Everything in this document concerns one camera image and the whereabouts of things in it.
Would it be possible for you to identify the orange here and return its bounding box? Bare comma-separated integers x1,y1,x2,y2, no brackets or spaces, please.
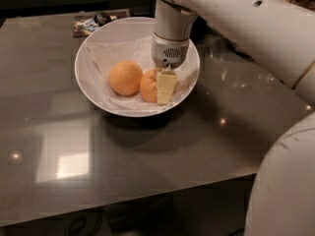
108,60,143,96
140,70,157,103

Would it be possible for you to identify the white bowl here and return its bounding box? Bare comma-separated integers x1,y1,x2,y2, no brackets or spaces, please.
74,16,201,118

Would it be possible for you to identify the white paper liner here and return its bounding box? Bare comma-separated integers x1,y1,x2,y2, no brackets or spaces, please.
79,30,197,114

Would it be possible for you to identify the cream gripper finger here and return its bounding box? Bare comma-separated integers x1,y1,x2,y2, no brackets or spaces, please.
156,70,177,105

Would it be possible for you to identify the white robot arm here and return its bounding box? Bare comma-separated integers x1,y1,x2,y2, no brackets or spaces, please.
152,0,315,236

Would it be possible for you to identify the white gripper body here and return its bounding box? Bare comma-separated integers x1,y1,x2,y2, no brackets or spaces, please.
151,33,189,69

